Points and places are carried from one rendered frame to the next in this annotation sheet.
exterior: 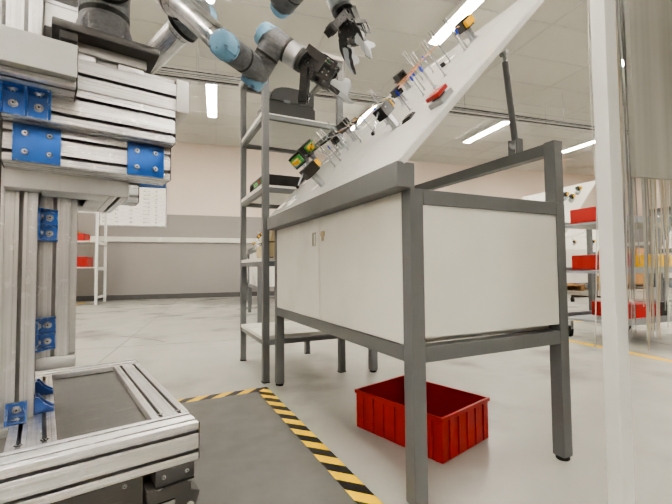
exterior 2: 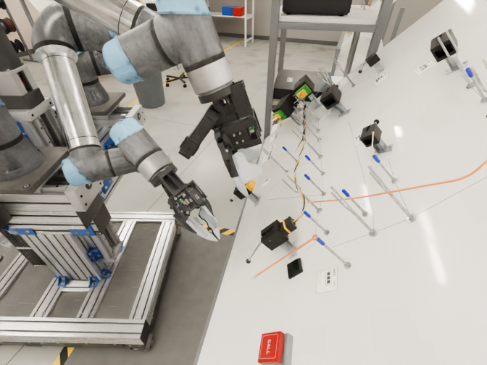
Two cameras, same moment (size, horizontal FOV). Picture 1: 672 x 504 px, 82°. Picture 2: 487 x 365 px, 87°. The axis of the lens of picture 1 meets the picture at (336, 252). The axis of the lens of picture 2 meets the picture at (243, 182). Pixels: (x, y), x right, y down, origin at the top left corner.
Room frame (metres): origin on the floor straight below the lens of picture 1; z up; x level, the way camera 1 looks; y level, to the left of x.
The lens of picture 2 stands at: (0.92, -0.35, 1.64)
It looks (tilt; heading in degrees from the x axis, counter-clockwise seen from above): 41 degrees down; 38
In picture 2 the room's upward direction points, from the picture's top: straight up
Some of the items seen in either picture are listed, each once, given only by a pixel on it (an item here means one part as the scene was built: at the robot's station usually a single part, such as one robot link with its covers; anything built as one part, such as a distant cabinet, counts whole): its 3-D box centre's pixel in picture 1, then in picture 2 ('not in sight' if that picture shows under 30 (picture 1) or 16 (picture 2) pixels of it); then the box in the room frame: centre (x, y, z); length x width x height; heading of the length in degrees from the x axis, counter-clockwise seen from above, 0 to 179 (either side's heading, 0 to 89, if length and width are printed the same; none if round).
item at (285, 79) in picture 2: (282, 187); (302, 85); (2.34, 0.32, 1.09); 0.35 x 0.33 x 0.07; 26
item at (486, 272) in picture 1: (386, 267); not in sight; (1.63, -0.21, 0.60); 1.17 x 0.58 x 0.40; 26
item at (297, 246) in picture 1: (296, 268); not in sight; (1.75, 0.18, 0.60); 0.55 x 0.02 x 0.39; 26
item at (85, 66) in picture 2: not in sight; (78, 61); (1.39, 0.89, 1.33); 0.13 x 0.12 x 0.14; 154
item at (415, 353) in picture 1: (385, 315); not in sight; (1.63, -0.20, 0.40); 1.18 x 0.60 x 0.80; 26
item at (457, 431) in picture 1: (419, 412); not in sight; (1.44, -0.30, 0.07); 0.39 x 0.29 x 0.14; 41
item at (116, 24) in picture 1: (104, 35); (6, 151); (0.98, 0.60, 1.21); 0.15 x 0.15 x 0.10
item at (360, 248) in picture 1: (353, 267); not in sight; (1.25, -0.06, 0.60); 0.55 x 0.03 x 0.39; 26
